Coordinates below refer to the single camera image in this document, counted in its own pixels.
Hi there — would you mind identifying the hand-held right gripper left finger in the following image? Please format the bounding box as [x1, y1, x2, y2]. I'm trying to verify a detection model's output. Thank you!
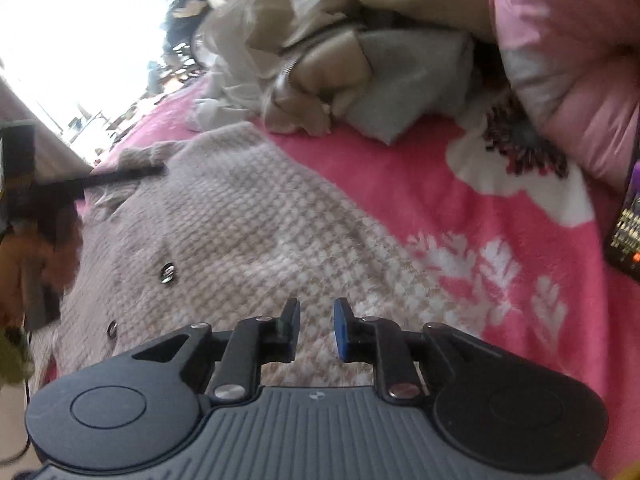
[132, 297, 302, 403]

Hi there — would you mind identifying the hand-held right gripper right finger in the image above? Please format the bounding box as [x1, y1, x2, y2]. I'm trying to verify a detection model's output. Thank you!
[332, 297, 503, 403]

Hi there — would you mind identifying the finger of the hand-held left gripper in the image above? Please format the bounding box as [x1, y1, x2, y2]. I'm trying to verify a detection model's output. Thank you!
[75, 162, 168, 193]

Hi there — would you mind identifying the beige houndstooth knit cardigan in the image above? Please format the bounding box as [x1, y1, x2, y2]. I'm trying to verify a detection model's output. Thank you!
[30, 122, 481, 391]

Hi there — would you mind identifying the pile of beige grey clothes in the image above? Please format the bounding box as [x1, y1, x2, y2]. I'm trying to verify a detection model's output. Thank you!
[345, 27, 483, 146]

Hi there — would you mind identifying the person's left hand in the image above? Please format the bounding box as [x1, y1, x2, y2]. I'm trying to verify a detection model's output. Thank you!
[0, 225, 83, 321]

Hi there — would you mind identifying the brown curtain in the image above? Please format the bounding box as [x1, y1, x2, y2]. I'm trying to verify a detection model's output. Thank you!
[0, 77, 93, 176]

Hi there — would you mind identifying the pink floral blanket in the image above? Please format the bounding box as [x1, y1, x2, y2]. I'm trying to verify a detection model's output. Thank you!
[90, 70, 640, 476]

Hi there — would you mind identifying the black wheelchair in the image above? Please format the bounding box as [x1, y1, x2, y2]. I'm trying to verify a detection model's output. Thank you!
[147, 0, 211, 106]

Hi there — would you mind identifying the yellow-green cloth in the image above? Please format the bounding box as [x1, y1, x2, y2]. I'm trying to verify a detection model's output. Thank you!
[0, 327, 36, 386]

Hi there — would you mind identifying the beige zip garment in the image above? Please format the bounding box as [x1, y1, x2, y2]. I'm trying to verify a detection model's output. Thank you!
[262, 27, 376, 136]

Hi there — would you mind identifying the cream jacket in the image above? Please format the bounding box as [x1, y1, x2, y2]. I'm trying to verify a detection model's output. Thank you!
[187, 0, 496, 133]

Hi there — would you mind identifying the black phone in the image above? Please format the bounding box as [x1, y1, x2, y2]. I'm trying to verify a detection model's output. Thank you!
[602, 160, 640, 283]

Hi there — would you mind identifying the pink quilted pillow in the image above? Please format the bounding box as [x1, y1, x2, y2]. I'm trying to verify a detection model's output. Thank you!
[487, 0, 640, 193]

